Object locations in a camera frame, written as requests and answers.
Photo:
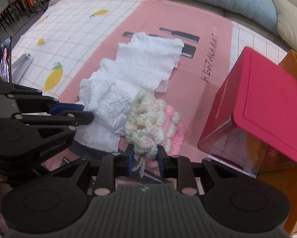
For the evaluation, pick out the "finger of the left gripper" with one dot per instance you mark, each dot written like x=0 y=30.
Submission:
x=33 y=139
x=30 y=100

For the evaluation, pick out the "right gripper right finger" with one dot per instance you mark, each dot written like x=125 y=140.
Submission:
x=179 y=168

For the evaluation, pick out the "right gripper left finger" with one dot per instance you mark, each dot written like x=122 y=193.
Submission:
x=111 y=167

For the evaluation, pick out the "pink white crochet hat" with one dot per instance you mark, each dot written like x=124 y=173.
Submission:
x=152 y=123

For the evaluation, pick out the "white cloth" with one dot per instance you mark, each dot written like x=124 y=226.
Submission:
x=145 y=63

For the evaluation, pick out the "pink checkered tablecloth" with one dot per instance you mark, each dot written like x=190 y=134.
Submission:
x=148 y=16

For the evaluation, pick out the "smartphone on stand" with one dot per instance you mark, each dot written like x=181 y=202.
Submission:
x=5 y=59

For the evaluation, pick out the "red box lid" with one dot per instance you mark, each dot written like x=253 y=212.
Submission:
x=252 y=114

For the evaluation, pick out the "orange rimmed white box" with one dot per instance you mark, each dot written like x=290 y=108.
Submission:
x=283 y=174

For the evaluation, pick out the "beige cushion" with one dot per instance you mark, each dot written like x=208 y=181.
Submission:
x=286 y=22

